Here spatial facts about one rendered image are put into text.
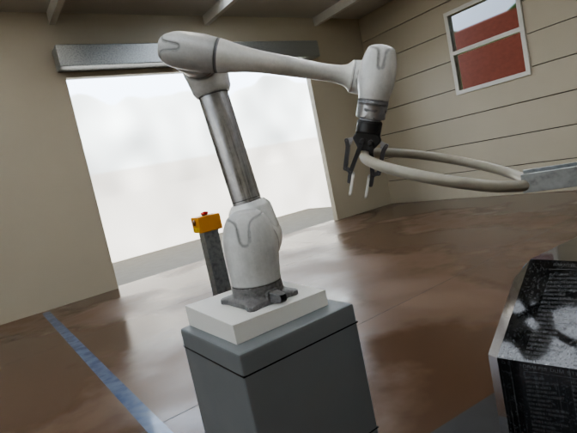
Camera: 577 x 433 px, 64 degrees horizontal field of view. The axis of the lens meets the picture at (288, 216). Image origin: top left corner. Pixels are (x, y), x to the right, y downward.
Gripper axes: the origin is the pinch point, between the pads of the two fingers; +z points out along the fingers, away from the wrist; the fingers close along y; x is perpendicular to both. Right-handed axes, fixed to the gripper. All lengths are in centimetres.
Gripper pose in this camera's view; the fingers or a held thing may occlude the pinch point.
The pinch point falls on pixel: (359, 186)
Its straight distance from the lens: 145.8
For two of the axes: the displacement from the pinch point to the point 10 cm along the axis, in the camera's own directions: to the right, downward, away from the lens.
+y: 9.6, 1.8, -2.1
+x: 2.5, -2.5, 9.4
